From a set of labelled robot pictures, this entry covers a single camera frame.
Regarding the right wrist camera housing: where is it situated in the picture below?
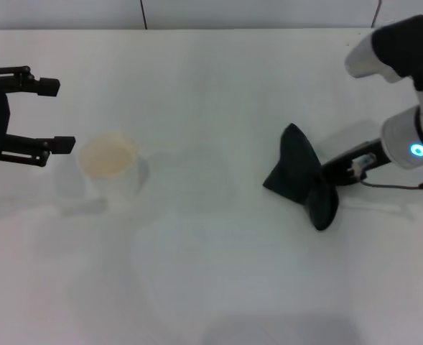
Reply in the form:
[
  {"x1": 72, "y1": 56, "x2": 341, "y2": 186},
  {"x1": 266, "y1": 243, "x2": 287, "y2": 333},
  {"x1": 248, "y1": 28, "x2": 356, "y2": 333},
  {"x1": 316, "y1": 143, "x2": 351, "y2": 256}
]
[{"x1": 344, "y1": 14, "x2": 423, "y2": 84}]

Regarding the dark blue rag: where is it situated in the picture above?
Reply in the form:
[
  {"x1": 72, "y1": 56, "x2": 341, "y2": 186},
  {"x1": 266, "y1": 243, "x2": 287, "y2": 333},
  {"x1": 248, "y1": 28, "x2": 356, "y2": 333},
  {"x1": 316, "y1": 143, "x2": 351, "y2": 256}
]
[{"x1": 262, "y1": 123, "x2": 342, "y2": 233}]

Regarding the grey right gripper cable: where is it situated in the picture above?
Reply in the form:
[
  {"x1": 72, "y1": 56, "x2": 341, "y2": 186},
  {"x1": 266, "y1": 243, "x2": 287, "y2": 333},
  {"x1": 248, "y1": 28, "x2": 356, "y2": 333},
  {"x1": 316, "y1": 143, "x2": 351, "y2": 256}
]
[{"x1": 349, "y1": 154, "x2": 423, "y2": 190}]

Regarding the white paper cup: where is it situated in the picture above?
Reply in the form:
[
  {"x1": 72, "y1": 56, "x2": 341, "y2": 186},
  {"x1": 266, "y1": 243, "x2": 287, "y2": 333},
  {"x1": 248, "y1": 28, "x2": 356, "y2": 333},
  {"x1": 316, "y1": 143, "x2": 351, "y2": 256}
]
[{"x1": 76, "y1": 131, "x2": 142, "y2": 204}]

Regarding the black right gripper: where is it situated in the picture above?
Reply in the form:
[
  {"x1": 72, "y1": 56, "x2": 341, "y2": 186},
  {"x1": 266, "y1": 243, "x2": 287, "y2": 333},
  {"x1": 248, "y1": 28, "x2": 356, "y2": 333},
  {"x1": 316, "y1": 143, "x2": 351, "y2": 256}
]
[{"x1": 320, "y1": 137, "x2": 392, "y2": 187}]

